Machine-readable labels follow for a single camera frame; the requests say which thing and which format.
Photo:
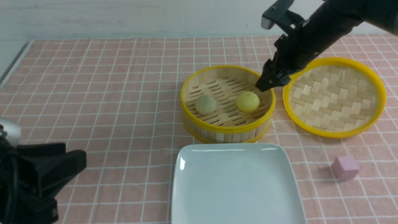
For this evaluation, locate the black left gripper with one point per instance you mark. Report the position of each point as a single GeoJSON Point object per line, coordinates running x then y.
{"type": "Point", "coordinates": [31, 178]}

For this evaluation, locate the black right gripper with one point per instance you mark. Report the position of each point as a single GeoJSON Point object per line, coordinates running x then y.
{"type": "Point", "coordinates": [321, 30]}

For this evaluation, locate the yellow steamed bun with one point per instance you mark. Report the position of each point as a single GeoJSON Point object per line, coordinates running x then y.
{"type": "Point", "coordinates": [247, 101]}

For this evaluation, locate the pale beige steamed bun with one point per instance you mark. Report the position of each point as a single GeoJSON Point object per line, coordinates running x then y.
{"type": "Point", "coordinates": [205, 105]}

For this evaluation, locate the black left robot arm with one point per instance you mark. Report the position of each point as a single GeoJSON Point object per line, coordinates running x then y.
{"type": "Point", "coordinates": [31, 176]}

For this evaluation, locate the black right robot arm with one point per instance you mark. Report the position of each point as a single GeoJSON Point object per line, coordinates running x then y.
{"type": "Point", "coordinates": [380, 13]}

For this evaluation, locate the white square plate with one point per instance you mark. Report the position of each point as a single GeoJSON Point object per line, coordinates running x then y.
{"type": "Point", "coordinates": [235, 183]}

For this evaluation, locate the woven bamboo steamer lid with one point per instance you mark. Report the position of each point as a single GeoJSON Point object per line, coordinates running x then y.
{"type": "Point", "coordinates": [335, 98]}

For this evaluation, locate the bamboo steamer basket yellow rim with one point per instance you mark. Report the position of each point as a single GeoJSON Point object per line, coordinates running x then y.
{"type": "Point", "coordinates": [227, 124]}

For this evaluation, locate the pink checkered tablecloth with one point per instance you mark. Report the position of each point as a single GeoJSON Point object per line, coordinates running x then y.
{"type": "Point", "coordinates": [118, 99]}

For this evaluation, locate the pink cube block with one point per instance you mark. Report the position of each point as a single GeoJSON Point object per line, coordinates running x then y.
{"type": "Point", "coordinates": [345, 167]}

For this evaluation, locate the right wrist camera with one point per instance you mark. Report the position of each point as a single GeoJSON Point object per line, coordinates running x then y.
{"type": "Point", "coordinates": [279, 14]}

